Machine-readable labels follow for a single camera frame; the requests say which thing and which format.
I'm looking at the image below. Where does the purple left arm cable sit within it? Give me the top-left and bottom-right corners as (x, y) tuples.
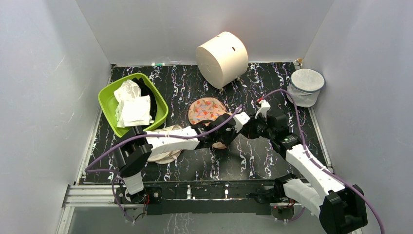
(84, 104), (244, 223)

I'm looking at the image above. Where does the beige round mesh laundry bag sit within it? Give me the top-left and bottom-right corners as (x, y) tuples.
(147, 124), (182, 165)

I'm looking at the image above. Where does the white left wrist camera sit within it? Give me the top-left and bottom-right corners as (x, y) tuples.
(233, 112), (250, 133)

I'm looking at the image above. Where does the aluminium base frame rail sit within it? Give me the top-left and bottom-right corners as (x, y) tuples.
(57, 180), (302, 234)

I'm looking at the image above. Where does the green plastic basin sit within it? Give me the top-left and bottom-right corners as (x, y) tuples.
(98, 73), (169, 137)

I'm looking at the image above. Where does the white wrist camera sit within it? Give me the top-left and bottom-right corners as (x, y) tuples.
(233, 112), (250, 133)
(255, 98), (271, 119)

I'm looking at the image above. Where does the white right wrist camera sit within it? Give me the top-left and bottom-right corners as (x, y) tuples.
(255, 98), (271, 119)

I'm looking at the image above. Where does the white cloth in basin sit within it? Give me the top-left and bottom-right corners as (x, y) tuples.
(113, 79), (153, 128)

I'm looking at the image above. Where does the cream cylindrical drum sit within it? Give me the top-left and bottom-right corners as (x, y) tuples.
(196, 31), (248, 89)

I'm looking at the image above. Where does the floral mesh laundry bag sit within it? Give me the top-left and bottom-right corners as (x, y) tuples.
(188, 97), (228, 150)

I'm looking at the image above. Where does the black cloth in basin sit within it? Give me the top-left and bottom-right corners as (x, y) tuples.
(132, 78), (158, 118)

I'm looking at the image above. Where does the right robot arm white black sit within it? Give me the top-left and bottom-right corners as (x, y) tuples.
(234, 112), (368, 234)

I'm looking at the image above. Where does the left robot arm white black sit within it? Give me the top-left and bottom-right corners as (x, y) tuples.
(113, 114), (245, 203)

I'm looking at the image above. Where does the white cylindrical mesh bag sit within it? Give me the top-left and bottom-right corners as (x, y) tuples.
(286, 69), (325, 108)

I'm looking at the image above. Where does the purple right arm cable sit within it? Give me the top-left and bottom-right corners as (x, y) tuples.
(257, 89), (386, 234)

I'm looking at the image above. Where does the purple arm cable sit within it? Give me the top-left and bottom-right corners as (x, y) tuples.
(257, 89), (386, 234)
(84, 104), (244, 223)

